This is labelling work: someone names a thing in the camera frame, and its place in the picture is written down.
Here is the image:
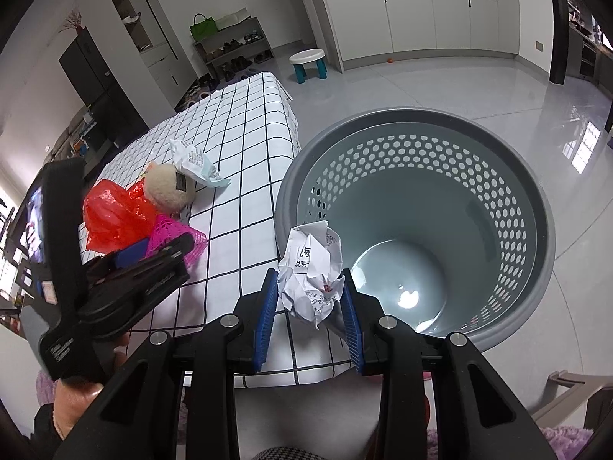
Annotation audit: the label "pink mesh plastic piece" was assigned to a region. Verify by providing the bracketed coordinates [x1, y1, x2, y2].
[144, 214, 208, 269]

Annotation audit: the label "red plastic bag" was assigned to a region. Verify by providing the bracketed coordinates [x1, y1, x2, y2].
[83, 179, 158, 255]

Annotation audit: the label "beige round plush toy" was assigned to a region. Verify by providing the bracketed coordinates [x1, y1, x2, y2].
[143, 162, 195, 215]

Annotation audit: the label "white paper ball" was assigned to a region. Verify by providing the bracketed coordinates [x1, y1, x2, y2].
[277, 220, 345, 328]

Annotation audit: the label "white teal wipes packet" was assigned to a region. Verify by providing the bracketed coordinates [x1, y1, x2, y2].
[169, 139, 231, 188]

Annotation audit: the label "grey perforated trash basket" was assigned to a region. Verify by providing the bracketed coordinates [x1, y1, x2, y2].
[274, 107, 556, 351]

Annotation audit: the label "left hand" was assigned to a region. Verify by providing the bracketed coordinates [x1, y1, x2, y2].
[51, 334, 131, 439]

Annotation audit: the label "white black grid tablecloth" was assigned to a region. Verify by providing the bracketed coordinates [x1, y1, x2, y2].
[100, 72, 300, 351]

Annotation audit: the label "beige chair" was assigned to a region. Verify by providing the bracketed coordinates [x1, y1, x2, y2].
[531, 370, 612, 428]

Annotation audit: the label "black tall cabinet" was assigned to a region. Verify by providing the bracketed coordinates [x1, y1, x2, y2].
[59, 28, 149, 148]

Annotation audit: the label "grey shoe rack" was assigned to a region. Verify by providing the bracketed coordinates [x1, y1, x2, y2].
[193, 16, 274, 80]

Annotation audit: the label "green handbag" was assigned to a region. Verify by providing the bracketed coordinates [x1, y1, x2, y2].
[189, 13, 218, 43]

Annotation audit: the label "white stool teal legs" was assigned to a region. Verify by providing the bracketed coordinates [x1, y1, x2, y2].
[289, 48, 327, 84]

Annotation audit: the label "white wall cabinets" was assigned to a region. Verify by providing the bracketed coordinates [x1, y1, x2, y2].
[311, 0, 521, 72]

